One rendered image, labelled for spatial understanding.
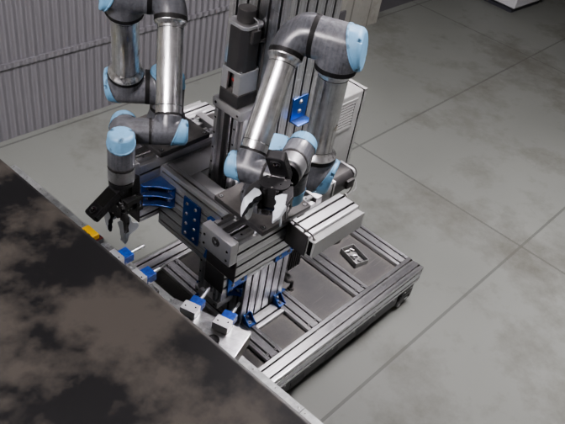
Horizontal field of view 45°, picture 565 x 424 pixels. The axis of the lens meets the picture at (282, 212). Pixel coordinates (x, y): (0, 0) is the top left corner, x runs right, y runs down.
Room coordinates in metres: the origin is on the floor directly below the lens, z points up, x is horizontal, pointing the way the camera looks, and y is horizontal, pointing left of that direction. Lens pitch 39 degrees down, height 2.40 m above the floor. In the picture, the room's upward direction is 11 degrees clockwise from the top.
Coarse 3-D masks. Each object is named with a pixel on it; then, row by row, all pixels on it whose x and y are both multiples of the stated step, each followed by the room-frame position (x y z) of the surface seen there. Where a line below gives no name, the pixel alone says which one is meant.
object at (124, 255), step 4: (124, 248) 1.52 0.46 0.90; (136, 248) 1.54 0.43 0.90; (140, 248) 1.55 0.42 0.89; (112, 252) 1.48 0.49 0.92; (116, 252) 1.48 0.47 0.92; (120, 252) 1.50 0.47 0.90; (124, 252) 1.50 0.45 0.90; (128, 252) 1.51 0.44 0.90; (132, 252) 1.51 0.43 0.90; (116, 256) 1.47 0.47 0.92; (120, 256) 1.47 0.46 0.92; (124, 256) 1.49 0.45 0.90; (128, 256) 1.49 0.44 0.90; (132, 256) 1.50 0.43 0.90; (120, 260) 1.46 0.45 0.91; (124, 260) 1.48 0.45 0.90; (128, 260) 1.49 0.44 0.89; (132, 260) 1.50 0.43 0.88
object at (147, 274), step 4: (164, 264) 1.50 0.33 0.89; (136, 268) 1.43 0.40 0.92; (144, 268) 1.45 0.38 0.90; (148, 268) 1.46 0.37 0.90; (156, 268) 1.47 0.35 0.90; (160, 268) 1.48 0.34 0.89; (136, 272) 1.42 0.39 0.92; (140, 272) 1.42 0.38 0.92; (144, 272) 1.44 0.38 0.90; (148, 272) 1.44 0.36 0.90; (152, 272) 1.44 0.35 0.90; (140, 276) 1.41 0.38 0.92; (144, 276) 1.41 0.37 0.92; (148, 276) 1.42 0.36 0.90; (152, 276) 1.43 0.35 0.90; (144, 280) 1.40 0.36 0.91; (148, 280) 1.42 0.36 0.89; (152, 280) 1.43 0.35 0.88
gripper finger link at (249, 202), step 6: (252, 192) 1.21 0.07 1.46; (258, 192) 1.22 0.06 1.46; (246, 198) 1.19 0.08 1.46; (252, 198) 1.19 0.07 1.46; (258, 198) 1.20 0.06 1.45; (246, 204) 1.16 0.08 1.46; (252, 204) 1.18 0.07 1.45; (240, 210) 1.15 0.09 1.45; (246, 210) 1.15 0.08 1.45; (252, 210) 1.20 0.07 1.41; (246, 216) 1.18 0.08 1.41
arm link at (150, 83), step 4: (152, 68) 2.00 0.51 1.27; (148, 72) 2.00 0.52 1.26; (152, 72) 1.98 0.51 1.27; (148, 76) 1.98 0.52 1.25; (152, 76) 1.98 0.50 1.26; (184, 76) 2.03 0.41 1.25; (148, 80) 1.97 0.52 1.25; (152, 80) 1.97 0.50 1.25; (184, 80) 2.02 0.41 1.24; (148, 84) 1.96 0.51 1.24; (152, 84) 1.96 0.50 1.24; (184, 84) 2.02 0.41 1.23; (148, 88) 1.95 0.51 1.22; (152, 88) 1.96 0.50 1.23; (184, 88) 2.01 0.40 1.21; (148, 92) 1.95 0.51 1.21; (152, 92) 1.95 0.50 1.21; (184, 92) 2.02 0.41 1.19; (148, 96) 1.95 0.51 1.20; (152, 96) 1.95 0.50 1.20; (148, 100) 1.95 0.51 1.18; (152, 100) 1.95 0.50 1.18; (152, 104) 1.97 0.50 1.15; (152, 108) 1.98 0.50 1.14
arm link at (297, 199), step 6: (264, 174) 1.42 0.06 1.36; (270, 174) 1.42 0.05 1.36; (306, 174) 1.42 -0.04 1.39; (300, 180) 1.40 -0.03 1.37; (306, 180) 1.42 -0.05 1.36; (294, 186) 1.40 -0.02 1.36; (300, 186) 1.41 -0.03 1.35; (294, 192) 1.40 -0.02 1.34; (300, 192) 1.41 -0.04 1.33; (294, 198) 1.40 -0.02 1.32; (300, 198) 1.41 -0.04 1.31; (294, 204) 1.40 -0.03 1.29
